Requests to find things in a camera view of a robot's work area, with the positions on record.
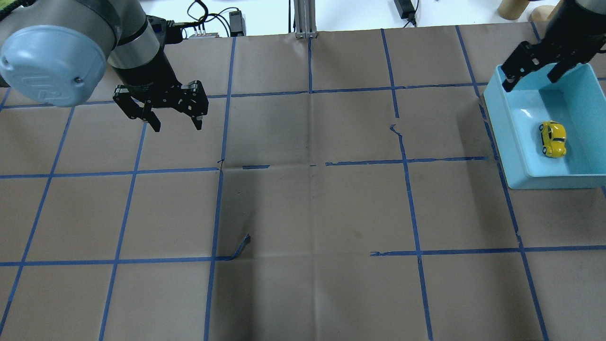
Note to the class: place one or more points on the wooden stand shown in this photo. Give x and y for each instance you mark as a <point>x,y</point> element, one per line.
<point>542,13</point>

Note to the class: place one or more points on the aluminium frame post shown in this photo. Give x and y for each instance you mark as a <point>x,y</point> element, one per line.
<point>305,19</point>

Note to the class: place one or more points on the brown paper table cover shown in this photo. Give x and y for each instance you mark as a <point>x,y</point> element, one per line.
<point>346,188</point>

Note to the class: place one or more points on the black power adapter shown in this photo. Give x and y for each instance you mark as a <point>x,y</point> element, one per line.
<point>406,9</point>

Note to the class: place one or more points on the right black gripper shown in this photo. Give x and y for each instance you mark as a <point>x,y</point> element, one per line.
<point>571,40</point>

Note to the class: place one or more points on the light blue plastic bin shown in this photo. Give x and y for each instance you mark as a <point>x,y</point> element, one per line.
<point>576,101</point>

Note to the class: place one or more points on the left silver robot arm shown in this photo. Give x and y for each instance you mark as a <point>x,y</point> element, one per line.
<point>56,52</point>

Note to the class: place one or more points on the yellow beetle toy car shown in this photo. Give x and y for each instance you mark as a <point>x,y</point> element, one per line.
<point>553,136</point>

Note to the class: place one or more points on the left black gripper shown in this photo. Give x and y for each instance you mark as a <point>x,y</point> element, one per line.
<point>146,71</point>

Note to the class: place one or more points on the wooden cup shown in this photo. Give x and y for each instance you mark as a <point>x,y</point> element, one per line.
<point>512,10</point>

